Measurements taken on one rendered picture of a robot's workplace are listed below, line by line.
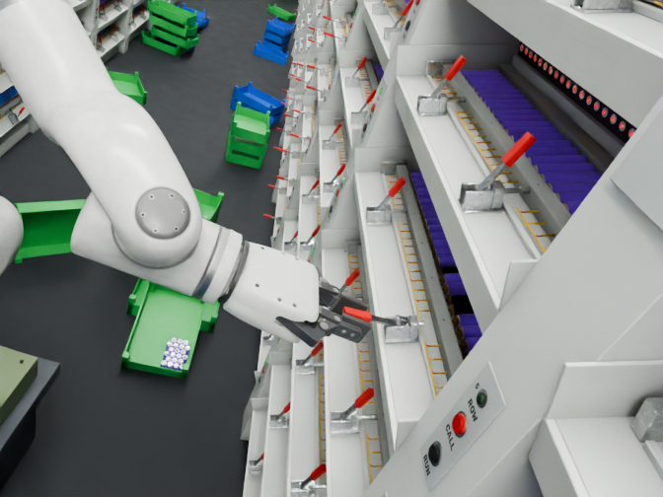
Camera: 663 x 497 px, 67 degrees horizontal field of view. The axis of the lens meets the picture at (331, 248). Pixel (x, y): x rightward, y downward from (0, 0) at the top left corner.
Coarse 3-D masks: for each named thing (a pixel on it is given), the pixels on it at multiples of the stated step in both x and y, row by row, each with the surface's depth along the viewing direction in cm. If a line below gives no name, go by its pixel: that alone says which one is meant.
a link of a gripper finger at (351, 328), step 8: (328, 320) 57; (344, 320) 58; (352, 320) 58; (360, 320) 59; (320, 328) 56; (328, 328) 56; (336, 328) 58; (344, 328) 58; (352, 328) 58; (360, 328) 59; (368, 328) 59; (344, 336) 59; (352, 336) 59; (360, 336) 59
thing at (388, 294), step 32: (384, 160) 97; (384, 192) 92; (384, 256) 76; (384, 288) 70; (416, 288) 70; (384, 352) 61; (416, 352) 61; (384, 384) 58; (416, 384) 57; (416, 416) 53
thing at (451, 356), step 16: (400, 176) 92; (400, 192) 90; (416, 208) 83; (400, 224) 82; (416, 224) 79; (416, 240) 76; (416, 256) 75; (432, 256) 72; (432, 272) 69; (432, 288) 66; (416, 304) 66; (432, 304) 64; (432, 320) 64; (448, 320) 61; (448, 336) 59; (448, 352) 57; (448, 368) 56
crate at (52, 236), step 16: (32, 208) 169; (48, 208) 171; (64, 208) 174; (80, 208) 177; (32, 224) 176; (48, 224) 180; (64, 224) 183; (32, 240) 180; (48, 240) 184; (64, 240) 188; (16, 256) 173; (32, 256) 178
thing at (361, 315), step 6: (342, 312) 60; (348, 312) 60; (354, 312) 60; (360, 312) 61; (366, 312) 61; (360, 318) 60; (366, 318) 60; (372, 318) 61; (378, 318) 61; (384, 318) 62; (396, 318) 61; (384, 324) 61; (390, 324) 61; (396, 324) 61
